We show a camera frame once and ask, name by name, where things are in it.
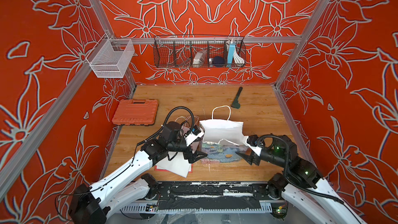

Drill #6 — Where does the white happy day paper bag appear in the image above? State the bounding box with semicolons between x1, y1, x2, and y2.
155;116;195;178

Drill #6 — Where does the colourful patterned paper bag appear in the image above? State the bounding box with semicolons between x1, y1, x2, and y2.
199;106;248;165

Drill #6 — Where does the red RICH paper bag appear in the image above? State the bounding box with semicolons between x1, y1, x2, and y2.
155;163;192;174

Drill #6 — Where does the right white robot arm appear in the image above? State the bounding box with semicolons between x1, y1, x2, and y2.
238;134;365;224

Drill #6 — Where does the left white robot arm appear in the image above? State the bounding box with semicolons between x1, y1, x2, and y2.
68;106;207;224

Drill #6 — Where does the dark green wrench tool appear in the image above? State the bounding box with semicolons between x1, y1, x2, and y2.
231;87;243;109

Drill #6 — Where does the orange plastic tool case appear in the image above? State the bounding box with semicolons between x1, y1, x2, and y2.
112;99;159;126

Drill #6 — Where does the dark blue round object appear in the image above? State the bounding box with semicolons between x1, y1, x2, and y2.
212;56;225;67

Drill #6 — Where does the silver packet in basket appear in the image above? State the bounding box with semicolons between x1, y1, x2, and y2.
192;50;207;68

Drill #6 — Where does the light blue box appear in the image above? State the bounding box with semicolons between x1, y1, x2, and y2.
226;40;235;67

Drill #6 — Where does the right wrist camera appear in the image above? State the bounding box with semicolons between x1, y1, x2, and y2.
245;135;262;157

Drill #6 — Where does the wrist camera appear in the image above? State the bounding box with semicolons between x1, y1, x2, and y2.
185;125;205;146
245;135;262;157

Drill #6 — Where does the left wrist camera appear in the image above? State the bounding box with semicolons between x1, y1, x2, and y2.
185;125;205;146

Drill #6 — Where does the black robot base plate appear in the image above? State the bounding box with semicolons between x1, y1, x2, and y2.
151;181;284;209

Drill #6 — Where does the white slotted cable duct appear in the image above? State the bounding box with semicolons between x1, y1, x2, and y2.
121;202;273;214

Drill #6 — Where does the white cable in basket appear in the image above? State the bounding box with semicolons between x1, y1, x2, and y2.
233;48;245;66

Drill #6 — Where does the black wire wall basket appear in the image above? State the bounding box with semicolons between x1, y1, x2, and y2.
153;35;247;68

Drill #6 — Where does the white wire mesh basket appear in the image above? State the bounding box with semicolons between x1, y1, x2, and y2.
86;33;135;79

